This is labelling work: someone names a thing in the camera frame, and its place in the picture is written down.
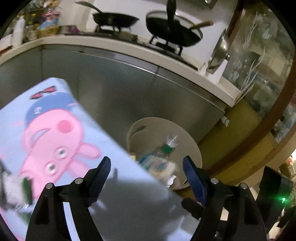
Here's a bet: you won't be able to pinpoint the clear plastic water bottle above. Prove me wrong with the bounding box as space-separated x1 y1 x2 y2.
138 134 180 187

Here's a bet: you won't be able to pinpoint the white green carton box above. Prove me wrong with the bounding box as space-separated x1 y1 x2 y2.
1 173 33 210

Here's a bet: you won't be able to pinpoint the beige trash bin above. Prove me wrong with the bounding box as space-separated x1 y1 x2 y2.
126 117 202 190

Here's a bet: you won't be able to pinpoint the cartoon pig tablecloth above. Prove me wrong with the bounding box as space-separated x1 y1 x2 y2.
1 77 198 240

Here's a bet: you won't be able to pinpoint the grey base cabinets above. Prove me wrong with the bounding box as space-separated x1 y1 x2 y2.
1 45 226 146

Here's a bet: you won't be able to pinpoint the steel wok lid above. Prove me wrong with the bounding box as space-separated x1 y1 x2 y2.
207 29 230 74

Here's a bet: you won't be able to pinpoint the black gas stove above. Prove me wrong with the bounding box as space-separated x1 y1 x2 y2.
93 26 198 71

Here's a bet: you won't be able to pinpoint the black frying pan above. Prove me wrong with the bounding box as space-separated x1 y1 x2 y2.
75 1 139 29

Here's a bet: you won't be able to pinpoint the large cooking oil bottle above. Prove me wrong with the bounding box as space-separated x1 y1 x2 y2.
38 11 61 38

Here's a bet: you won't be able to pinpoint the white plastic jug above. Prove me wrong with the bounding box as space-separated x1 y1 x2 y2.
11 15 26 47

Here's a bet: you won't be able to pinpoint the black wok with lid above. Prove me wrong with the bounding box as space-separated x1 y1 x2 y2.
145 1 214 47

